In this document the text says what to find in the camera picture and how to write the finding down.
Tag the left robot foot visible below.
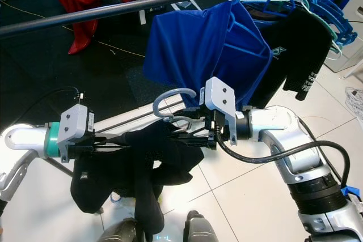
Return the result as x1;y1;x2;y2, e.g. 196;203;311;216
99;219;145;242

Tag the blue shirt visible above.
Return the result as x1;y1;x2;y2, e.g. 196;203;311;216
143;1;273;109

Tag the black floor mat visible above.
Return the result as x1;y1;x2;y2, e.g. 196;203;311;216
0;0;341;158

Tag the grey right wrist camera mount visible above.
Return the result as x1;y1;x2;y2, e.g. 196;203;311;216
201;77;239;130

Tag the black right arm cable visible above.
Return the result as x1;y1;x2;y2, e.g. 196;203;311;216
216;131;352;189

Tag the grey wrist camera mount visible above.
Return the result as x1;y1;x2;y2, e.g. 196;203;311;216
201;77;239;130
58;104;96;163

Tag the black metal clothes rack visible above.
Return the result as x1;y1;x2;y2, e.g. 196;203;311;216
0;0;318;180

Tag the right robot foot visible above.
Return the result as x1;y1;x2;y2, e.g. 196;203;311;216
183;211;216;242

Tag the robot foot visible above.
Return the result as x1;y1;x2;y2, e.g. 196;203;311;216
99;219;145;242
183;211;216;242

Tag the grey plastic hanger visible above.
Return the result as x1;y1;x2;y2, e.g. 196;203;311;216
152;87;199;132

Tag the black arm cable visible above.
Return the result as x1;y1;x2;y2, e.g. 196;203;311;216
216;131;352;189
0;86;83;135

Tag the black garment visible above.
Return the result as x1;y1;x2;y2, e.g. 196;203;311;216
71;120;205;237

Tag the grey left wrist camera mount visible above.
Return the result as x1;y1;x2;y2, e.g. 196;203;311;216
58;104;96;163

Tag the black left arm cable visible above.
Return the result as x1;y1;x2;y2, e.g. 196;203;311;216
0;86;83;135

